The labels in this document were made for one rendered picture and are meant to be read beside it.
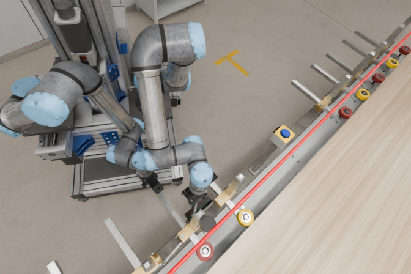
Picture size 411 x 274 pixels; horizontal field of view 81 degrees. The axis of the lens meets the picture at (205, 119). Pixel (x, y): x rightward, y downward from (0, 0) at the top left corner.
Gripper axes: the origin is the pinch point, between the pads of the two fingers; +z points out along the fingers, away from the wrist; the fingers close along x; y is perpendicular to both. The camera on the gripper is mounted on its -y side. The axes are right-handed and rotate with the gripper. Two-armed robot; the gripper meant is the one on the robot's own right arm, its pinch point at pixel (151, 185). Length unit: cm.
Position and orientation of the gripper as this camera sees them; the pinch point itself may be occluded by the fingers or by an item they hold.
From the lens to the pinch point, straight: 137.5
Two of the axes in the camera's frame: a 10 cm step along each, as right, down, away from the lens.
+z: -1.1, 5.1, 8.5
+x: -7.4, 5.4, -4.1
